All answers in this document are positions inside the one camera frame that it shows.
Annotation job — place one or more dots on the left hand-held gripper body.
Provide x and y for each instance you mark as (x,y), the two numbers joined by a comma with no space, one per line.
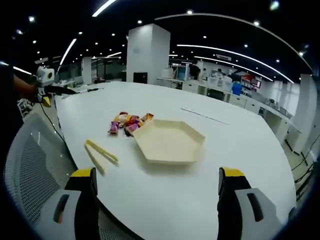
(45,75)

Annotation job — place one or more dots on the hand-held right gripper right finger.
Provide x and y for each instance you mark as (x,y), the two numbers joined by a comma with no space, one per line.
(247,207)

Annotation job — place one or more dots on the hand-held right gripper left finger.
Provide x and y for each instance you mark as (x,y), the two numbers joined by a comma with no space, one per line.
(72,207)

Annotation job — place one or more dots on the yellow food tongs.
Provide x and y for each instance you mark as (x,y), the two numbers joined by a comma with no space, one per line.
(100,156)

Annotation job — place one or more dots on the pile of colourful food packets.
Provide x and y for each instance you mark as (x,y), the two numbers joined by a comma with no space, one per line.
(127,122)

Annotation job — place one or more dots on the cream hexagonal container tray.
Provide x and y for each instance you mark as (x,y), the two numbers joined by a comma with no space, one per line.
(168,142)

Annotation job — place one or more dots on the dark flat object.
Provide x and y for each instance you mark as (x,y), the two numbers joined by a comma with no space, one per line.
(63,90)

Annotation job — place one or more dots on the patterned cloth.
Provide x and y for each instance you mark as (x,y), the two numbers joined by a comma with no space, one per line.
(23,107)

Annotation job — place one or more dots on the grey mesh office chair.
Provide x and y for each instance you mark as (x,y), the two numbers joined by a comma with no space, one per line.
(37,162)

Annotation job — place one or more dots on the black cabinet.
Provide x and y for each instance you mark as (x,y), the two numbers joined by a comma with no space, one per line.
(140,77)

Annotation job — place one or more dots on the row of white desks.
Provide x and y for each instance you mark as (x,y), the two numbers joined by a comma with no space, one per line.
(245,100)

